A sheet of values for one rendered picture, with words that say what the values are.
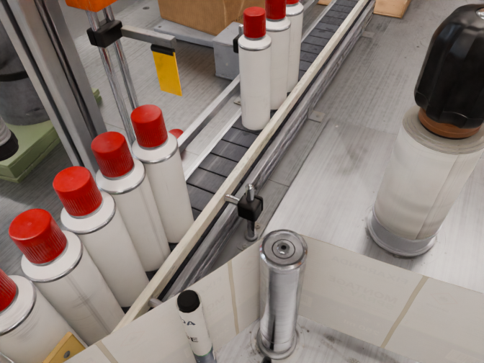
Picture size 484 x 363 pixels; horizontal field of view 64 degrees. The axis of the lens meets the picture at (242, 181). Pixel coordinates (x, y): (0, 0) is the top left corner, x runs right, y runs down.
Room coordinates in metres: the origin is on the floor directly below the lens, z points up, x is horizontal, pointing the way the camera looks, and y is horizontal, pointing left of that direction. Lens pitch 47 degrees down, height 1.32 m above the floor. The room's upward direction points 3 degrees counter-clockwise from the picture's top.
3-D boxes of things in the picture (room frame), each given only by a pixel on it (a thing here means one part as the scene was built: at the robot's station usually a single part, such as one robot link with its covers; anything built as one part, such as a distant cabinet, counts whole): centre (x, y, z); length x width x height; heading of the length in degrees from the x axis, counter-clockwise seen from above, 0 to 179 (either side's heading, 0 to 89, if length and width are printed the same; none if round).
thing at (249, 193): (0.34, -0.01, 0.89); 0.03 x 0.03 x 0.12; 60
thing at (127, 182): (0.29, 0.13, 0.98); 0.05 x 0.05 x 0.20
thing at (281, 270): (0.17, -0.03, 0.97); 0.05 x 0.05 x 0.19
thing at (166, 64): (0.39, 0.08, 1.09); 0.03 x 0.01 x 0.06; 60
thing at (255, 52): (0.56, -0.03, 0.98); 0.05 x 0.05 x 0.20
